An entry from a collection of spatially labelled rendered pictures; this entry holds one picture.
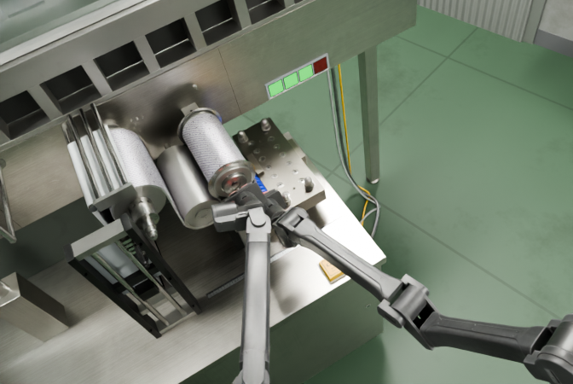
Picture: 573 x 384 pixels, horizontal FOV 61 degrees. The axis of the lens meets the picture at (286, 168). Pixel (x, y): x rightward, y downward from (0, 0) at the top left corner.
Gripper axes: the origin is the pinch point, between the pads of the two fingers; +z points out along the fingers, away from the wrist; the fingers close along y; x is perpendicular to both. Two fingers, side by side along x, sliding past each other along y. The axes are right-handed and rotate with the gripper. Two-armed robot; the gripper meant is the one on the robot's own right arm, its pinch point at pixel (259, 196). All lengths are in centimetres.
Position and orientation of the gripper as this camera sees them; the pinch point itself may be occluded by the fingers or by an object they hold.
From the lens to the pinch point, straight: 156.8
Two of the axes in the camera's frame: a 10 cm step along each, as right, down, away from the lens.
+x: -3.6, -8.3, -4.2
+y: 8.7, -4.7, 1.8
